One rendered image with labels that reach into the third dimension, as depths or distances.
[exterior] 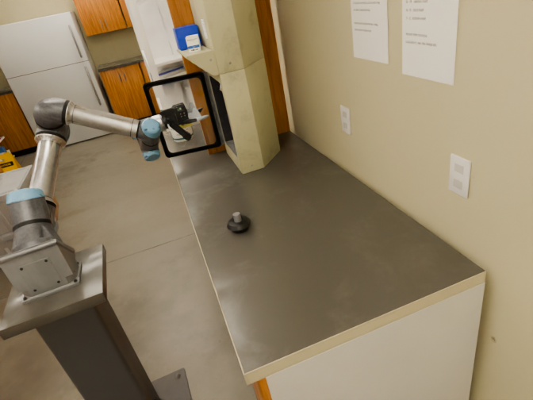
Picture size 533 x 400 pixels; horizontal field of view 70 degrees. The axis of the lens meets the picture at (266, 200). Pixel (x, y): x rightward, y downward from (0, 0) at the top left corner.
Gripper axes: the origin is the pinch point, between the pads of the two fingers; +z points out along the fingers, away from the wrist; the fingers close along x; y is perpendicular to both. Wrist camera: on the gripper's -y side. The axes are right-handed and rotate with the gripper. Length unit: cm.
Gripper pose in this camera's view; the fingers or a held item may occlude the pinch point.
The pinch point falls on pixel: (206, 113)
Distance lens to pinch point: 186.5
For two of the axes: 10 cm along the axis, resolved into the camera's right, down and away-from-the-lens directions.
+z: 9.2, -3.4, 1.8
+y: -2.2, -8.4, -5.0
